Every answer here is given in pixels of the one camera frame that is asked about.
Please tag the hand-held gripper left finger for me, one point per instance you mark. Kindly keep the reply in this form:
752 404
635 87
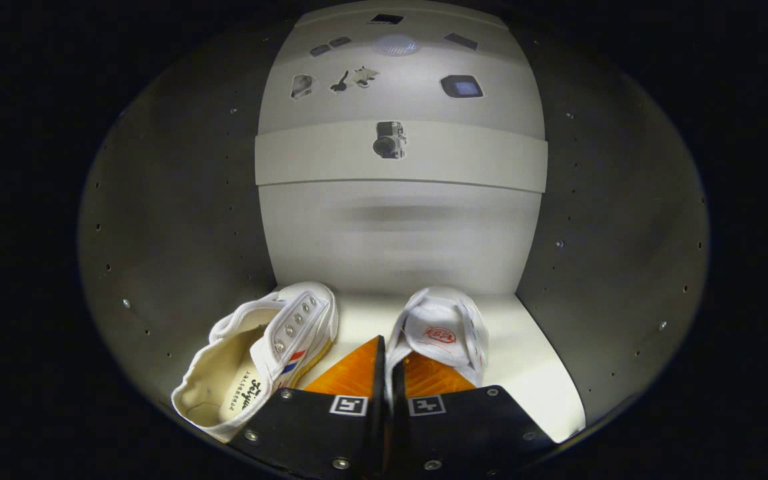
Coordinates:
310 433

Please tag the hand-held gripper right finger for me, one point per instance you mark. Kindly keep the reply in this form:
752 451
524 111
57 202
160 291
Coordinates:
464 430

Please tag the white shoe striped side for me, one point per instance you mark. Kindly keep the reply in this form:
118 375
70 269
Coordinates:
250 360

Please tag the white shoe red print insole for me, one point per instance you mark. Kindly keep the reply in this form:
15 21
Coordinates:
440 320

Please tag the grey shoe cabinet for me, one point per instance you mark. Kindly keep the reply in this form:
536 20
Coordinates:
397 233

